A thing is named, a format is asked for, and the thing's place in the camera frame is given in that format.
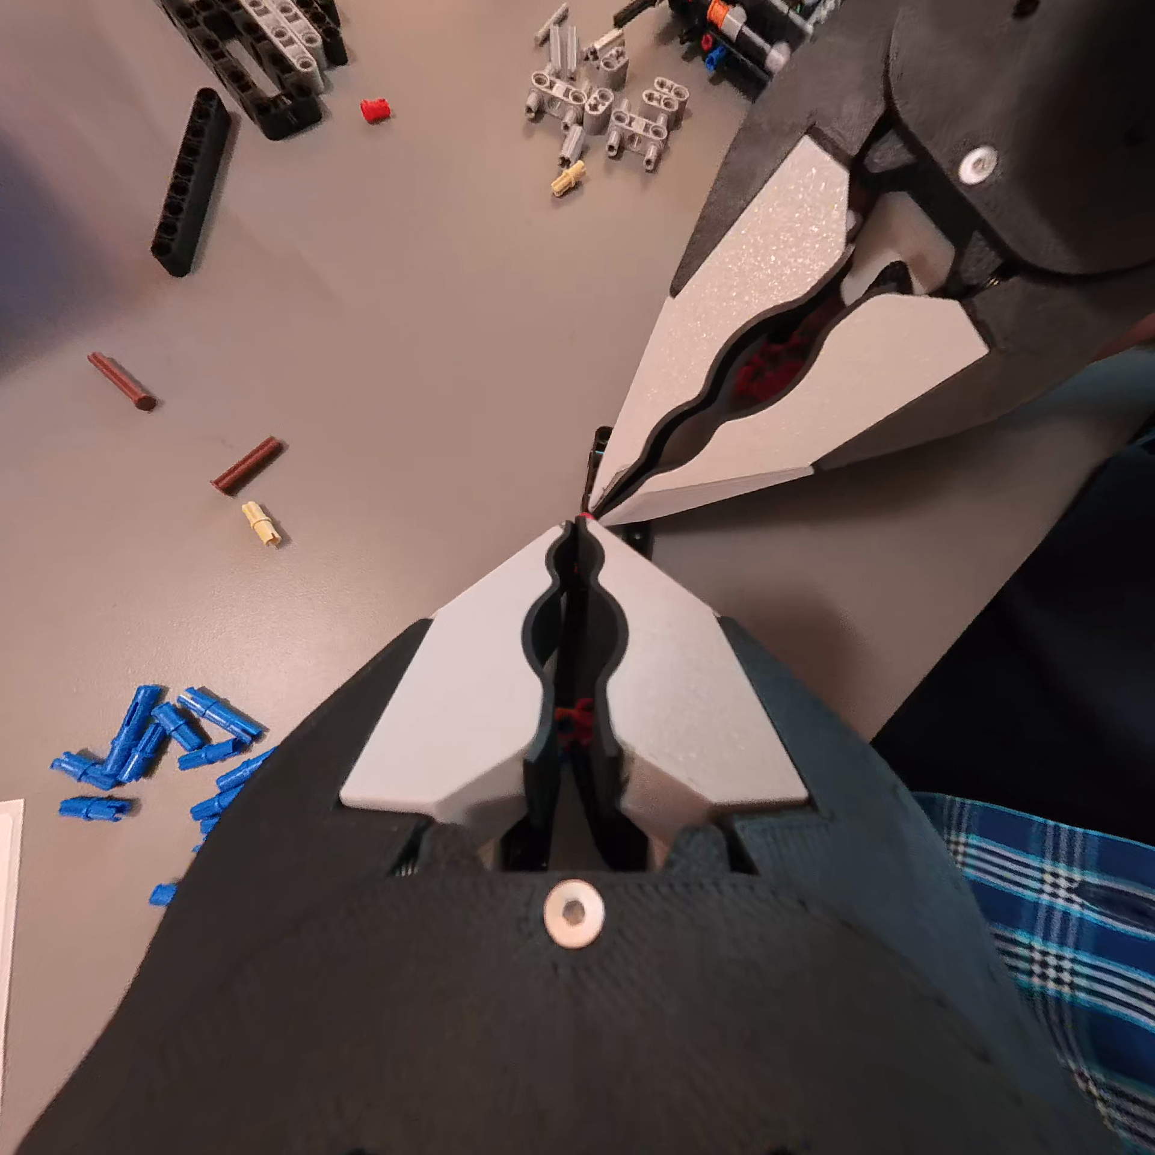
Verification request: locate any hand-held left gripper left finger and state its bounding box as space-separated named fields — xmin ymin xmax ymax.
xmin=338 ymin=521 xmax=579 ymax=869

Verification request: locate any short black beam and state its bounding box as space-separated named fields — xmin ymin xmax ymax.
xmin=305 ymin=0 xmax=349 ymax=66

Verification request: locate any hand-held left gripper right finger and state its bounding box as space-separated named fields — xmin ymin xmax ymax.
xmin=576 ymin=521 xmax=810 ymax=872

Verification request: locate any short brown axle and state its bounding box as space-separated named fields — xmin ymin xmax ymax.
xmin=212 ymin=438 xmax=286 ymax=497

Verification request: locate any sticker sheet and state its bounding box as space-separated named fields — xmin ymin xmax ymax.
xmin=0 ymin=799 xmax=25 ymax=1076

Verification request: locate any long brown axle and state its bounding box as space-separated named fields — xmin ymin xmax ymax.
xmin=86 ymin=352 xmax=158 ymax=414

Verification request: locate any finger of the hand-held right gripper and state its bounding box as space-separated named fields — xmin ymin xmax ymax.
xmin=588 ymin=132 xmax=958 ymax=513
xmin=598 ymin=290 xmax=991 ymax=527

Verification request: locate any light grey beam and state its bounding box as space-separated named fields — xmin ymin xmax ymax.
xmin=236 ymin=0 xmax=312 ymax=55
xmin=239 ymin=0 xmax=327 ymax=92

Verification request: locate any long black beam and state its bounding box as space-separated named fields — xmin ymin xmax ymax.
xmin=150 ymin=87 xmax=231 ymax=278

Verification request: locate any multicoloured lego assembly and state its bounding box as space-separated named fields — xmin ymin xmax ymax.
xmin=668 ymin=0 xmax=814 ymax=97

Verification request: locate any pile of blue pins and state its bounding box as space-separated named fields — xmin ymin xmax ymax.
xmin=49 ymin=684 xmax=278 ymax=854

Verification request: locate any pile of grey connector pieces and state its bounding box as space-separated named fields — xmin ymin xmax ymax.
xmin=525 ymin=3 xmax=691 ymax=174

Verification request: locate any black lego frame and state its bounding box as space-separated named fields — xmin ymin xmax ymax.
xmin=528 ymin=428 xmax=657 ymax=868
xmin=154 ymin=0 xmax=323 ymax=141

